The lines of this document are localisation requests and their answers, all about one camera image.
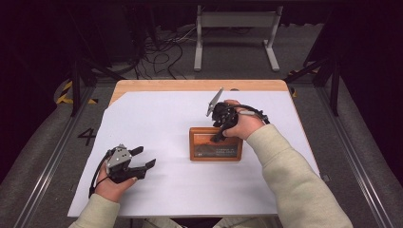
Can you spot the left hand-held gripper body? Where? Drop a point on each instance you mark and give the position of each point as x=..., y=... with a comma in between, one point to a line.
x=122, y=161

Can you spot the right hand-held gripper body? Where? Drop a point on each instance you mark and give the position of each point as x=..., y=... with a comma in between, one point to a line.
x=225, y=115

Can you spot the brown wooden box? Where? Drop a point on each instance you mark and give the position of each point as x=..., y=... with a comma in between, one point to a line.
x=215, y=152

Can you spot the person's right hand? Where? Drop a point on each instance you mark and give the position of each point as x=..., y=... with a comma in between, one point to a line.
x=245, y=125

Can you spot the person's left hand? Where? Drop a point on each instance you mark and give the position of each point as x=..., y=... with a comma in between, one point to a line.
x=111, y=188

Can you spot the white paper sheet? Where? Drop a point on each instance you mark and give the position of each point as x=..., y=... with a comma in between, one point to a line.
x=164, y=126

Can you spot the yellow black hazard tape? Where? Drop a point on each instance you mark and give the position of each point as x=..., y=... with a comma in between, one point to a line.
x=65, y=95

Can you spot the black tripod stand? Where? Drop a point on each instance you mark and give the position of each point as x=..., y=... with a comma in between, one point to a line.
x=76, y=85
x=334, y=85

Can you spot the white metal stand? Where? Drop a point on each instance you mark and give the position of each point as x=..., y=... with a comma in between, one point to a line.
x=236, y=19

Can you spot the aluminium floor rail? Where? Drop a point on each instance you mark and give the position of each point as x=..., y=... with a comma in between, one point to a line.
x=50, y=164
x=355, y=158

